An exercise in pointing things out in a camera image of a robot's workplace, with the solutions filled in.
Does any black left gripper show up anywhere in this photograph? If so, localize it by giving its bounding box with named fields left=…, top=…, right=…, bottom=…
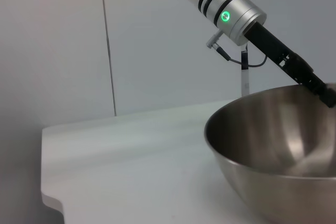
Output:
left=245, top=21, right=336, bottom=109

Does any stainless steel mixing bowl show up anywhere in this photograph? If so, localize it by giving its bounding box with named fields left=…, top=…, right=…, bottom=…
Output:
left=204, top=83, right=336, bottom=224

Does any black and white cable tag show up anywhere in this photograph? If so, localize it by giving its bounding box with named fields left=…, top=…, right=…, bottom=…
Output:
left=240, top=43, right=249, bottom=97

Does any left arm cable with plug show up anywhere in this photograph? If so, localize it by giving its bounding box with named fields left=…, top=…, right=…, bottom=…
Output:
left=206, top=30, right=268, bottom=68

